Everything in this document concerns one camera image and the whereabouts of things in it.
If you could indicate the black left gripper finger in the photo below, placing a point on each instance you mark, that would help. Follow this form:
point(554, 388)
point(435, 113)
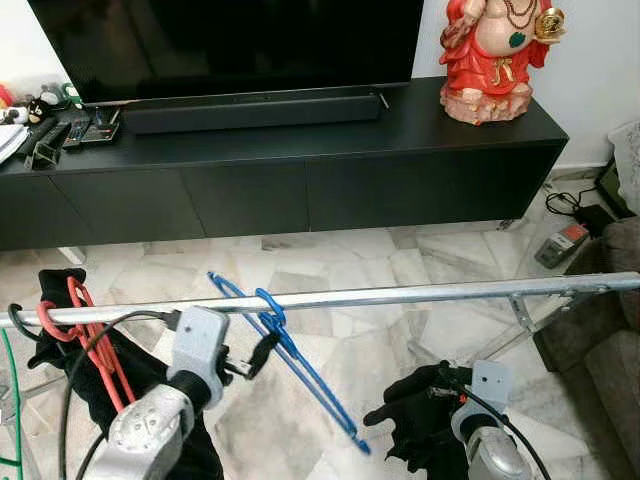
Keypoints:
point(265, 348)

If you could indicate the blue plastic hanger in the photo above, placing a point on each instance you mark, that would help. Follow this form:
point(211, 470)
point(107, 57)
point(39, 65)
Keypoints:
point(330, 403)

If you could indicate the black garment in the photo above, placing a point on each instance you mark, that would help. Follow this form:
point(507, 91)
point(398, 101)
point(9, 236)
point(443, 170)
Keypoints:
point(420, 420)

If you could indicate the red plastic hanger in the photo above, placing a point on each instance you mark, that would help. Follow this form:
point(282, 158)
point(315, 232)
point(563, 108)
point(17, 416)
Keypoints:
point(92, 340)

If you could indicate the black t-shirt with logo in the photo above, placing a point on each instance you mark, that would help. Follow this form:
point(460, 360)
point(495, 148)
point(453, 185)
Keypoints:
point(150, 365)

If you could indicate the silver clothes rack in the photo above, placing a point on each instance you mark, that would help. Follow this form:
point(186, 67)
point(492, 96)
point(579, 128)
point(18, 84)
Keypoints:
point(400, 296)

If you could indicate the black TV cabinet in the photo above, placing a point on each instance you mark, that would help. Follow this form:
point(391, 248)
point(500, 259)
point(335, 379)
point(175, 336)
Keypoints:
point(300, 190)

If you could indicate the grey suede sofa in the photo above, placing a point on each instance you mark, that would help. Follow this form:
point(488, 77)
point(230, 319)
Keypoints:
point(600, 380)

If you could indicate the black soundbar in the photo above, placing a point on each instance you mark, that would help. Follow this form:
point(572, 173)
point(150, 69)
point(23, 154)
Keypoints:
point(250, 110)

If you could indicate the black device with display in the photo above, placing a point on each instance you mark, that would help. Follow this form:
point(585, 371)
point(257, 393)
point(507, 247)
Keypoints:
point(98, 130)

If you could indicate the grey power strip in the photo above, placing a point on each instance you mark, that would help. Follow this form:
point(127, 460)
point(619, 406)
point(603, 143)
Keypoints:
point(560, 247)

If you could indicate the black television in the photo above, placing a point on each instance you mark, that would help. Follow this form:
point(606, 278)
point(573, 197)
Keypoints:
point(220, 45)

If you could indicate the small panda figurine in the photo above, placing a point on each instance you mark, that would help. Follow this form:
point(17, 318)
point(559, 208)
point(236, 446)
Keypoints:
point(40, 110)

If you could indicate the red laughing figurine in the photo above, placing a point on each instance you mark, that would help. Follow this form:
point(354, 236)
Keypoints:
point(500, 70)

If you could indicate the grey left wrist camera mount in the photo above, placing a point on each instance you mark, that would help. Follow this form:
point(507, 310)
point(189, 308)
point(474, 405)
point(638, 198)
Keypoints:
point(200, 345)

